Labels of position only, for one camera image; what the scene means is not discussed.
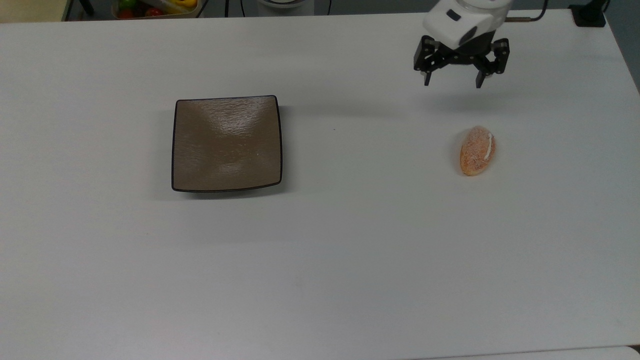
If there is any black cable with metal plug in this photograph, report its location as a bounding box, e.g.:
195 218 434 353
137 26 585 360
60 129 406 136
504 0 549 24

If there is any black table clamp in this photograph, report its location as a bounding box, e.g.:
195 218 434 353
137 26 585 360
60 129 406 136
569 0 610 28

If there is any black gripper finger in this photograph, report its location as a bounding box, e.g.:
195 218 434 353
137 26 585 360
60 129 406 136
475 38 510 89
413 35 453 87

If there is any sugared orange bread roll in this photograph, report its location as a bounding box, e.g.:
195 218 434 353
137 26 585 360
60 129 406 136
459 125 497 177

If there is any light wooden board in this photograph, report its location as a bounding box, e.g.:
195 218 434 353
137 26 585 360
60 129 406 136
0 0 71 24

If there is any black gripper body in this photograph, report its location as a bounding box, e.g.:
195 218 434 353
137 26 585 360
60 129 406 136
441 29 497 67

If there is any square brown ceramic plate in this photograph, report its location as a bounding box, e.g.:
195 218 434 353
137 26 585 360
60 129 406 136
171 94 284 193

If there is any basket of toy fruit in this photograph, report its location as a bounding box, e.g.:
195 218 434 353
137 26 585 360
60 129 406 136
110 0 202 20

